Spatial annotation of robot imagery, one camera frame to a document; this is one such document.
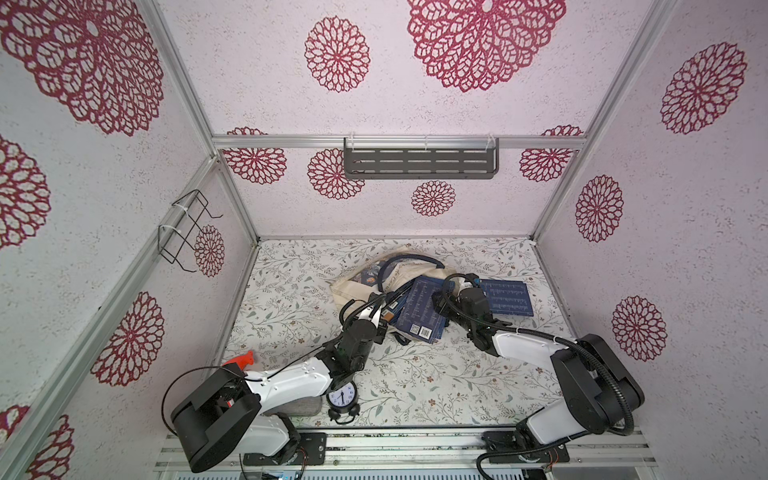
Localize dark blue book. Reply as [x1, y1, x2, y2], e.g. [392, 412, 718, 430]
[480, 279, 534, 317]
[394, 276, 446, 344]

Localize beige canvas tote bag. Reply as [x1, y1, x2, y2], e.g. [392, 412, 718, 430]
[330, 247, 455, 342]

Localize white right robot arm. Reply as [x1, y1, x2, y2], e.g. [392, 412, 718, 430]
[433, 287, 645, 455]

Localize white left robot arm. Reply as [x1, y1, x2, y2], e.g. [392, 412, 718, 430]
[170, 320, 381, 473]

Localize blue books in bag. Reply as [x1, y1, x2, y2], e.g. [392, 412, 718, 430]
[381, 293, 407, 324]

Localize black analog alarm clock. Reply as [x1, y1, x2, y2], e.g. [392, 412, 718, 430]
[326, 381, 361, 426]

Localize grey sponge block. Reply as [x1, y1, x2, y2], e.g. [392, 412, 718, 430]
[279, 397, 323, 417]

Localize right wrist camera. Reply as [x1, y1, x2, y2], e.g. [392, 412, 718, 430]
[459, 274, 482, 291]

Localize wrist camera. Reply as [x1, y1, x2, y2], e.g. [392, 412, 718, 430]
[459, 274, 482, 291]
[358, 304, 381, 328]

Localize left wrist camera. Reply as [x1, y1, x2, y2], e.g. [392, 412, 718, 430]
[358, 304, 381, 328]

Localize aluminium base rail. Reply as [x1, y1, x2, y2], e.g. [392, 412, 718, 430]
[152, 425, 658, 472]

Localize grey metal wall shelf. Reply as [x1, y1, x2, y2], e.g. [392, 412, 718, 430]
[342, 138, 500, 180]

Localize black wire wall rack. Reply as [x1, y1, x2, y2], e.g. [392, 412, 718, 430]
[156, 189, 222, 273]

